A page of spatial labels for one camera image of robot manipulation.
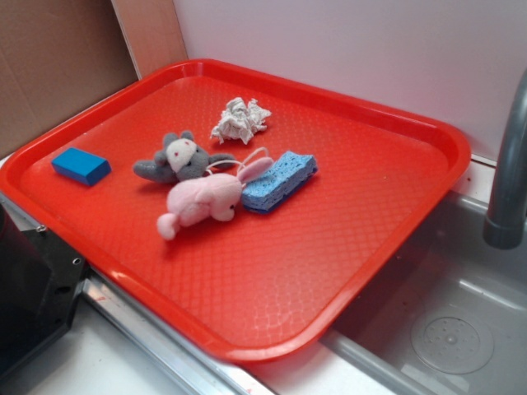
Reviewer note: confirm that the grey sink basin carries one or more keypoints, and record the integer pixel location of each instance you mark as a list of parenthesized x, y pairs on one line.
[(445, 315)]

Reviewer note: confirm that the blue sponge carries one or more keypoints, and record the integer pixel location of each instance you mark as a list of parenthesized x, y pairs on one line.
[(279, 182)]

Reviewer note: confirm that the blue rectangular block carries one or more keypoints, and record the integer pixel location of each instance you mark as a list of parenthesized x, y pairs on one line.
[(81, 166)]

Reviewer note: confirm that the pink plush bunny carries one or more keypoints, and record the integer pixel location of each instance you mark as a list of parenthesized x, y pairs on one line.
[(213, 196)]

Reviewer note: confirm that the crumpled white paper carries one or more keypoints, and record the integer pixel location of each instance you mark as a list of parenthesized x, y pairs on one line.
[(241, 121)]

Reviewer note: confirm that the grey plush toy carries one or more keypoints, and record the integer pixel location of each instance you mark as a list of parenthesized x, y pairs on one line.
[(180, 159)]

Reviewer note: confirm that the brown cardboard panel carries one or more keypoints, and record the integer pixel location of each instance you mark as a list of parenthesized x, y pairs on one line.
[(61, 57)]

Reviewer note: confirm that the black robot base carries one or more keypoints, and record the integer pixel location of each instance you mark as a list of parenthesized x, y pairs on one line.
[(41, 280)]

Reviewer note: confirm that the grey faucet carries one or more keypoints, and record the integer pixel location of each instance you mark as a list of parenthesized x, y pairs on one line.
[(506, 214)]

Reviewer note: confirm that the red plastic tray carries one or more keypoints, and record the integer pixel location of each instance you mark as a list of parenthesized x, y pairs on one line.
[(262, 285)]

